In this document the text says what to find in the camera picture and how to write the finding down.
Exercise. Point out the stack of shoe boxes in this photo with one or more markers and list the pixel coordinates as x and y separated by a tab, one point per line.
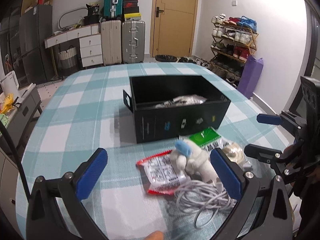
131	10

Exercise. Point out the silver aluminium suitcase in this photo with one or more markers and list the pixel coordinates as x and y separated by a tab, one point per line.
133	41

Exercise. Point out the white blue plush toy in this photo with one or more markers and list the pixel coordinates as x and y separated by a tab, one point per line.
189	158

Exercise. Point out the beige upright suitcase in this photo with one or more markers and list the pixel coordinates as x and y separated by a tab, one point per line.
111	42

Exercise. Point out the green white packet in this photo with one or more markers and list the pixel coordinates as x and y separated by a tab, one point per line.
208	139

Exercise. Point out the black bag on desk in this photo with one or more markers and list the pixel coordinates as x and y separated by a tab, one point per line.
92	14

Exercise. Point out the black trash bin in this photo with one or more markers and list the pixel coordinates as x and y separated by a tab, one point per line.
165	58

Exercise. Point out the wooden shoe rack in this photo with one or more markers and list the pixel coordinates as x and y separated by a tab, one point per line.
234	40

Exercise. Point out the grey tv cabinet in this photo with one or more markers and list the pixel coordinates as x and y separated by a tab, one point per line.
20	118

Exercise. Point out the red white snack packet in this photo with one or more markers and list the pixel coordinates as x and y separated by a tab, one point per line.
162	173

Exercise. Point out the wooden door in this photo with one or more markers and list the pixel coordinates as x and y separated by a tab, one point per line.
172	27

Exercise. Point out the teal checkered tablecloth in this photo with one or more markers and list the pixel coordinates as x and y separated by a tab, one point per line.
87	112

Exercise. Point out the person's left hand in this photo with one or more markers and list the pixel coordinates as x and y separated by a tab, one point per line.
156	235

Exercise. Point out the white drawer desk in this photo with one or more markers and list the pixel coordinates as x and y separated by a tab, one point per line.
87	41

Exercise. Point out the yellow plastic bag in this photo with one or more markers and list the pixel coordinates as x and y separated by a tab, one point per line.
7	104

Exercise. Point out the dark grey refrigerator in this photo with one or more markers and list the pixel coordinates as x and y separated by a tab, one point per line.
22	44

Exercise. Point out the purple bag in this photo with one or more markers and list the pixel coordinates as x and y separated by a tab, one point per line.
250	76

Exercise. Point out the clear plastic bundle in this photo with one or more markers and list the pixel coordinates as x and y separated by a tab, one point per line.
185	100

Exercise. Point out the teal hard suitcase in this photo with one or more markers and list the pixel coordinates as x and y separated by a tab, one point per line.
113	9

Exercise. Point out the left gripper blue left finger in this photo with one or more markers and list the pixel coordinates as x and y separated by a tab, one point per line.
89	172

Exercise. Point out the grey white laundry basket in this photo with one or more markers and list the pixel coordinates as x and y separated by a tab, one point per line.
69	61

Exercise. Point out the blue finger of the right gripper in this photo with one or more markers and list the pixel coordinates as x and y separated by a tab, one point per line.
262	154
269	119

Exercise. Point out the white appliance on cabinet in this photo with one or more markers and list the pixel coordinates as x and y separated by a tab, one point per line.
10	85

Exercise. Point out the black open cardboard box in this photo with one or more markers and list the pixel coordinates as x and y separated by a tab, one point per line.
152	124

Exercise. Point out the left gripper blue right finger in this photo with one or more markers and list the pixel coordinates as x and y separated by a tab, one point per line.
230	173

